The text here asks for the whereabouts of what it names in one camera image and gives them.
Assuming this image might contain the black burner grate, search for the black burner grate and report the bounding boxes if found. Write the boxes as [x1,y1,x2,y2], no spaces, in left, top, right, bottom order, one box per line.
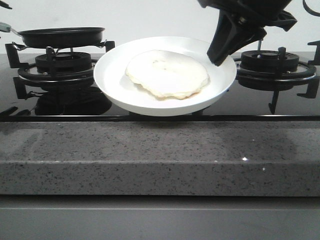
[234,41,320,99]
[4,40,116,86]

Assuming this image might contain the black glass cooktop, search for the black glass cooktop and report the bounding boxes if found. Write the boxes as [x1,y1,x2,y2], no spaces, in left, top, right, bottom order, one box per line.
[0,52,320,122]

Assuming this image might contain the black right gas burner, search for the black right gas burner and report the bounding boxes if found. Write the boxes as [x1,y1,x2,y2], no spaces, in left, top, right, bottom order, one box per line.
[240,50,300,73]

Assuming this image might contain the white plate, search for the white plate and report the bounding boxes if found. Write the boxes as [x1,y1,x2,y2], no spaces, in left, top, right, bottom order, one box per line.
[93,36,237,117]

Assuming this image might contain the black frying pan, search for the black frying pan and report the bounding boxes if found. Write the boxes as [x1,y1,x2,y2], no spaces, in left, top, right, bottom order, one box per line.
[0,22,105,49]

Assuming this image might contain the black right burner grate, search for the black right burner grate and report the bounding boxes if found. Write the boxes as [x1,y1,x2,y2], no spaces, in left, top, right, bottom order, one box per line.
[234,41,320,99]

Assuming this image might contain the black left burner grate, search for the black left burner grate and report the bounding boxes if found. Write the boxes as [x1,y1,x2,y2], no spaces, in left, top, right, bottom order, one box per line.
[4,40,116,86]

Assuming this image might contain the grey cabinet front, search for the grey cabinet front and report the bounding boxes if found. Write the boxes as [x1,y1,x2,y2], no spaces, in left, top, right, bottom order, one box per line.
[0,196,320,240]

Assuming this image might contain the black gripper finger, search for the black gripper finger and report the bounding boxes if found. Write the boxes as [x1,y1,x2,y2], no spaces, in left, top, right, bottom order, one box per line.
[207,10,245,66]
[226,25,267,56]

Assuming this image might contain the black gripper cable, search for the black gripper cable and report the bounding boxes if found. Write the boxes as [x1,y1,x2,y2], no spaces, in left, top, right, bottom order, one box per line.
[302,0,320,17]

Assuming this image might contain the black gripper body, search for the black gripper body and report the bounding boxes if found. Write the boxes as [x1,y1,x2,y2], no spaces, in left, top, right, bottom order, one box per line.
[198,0,297,32]

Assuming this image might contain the black left gas burner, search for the black left gas burner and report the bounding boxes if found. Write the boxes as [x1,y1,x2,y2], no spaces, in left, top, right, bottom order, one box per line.
[35,52,92,74]

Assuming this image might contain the black gas burner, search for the black gas burner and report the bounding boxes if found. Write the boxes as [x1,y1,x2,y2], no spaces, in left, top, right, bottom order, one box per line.
[35,52,92,74]
[240,50,300,73]

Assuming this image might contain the fried egg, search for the fried egg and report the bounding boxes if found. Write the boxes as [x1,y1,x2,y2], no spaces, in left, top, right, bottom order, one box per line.
[125,50,210,100]

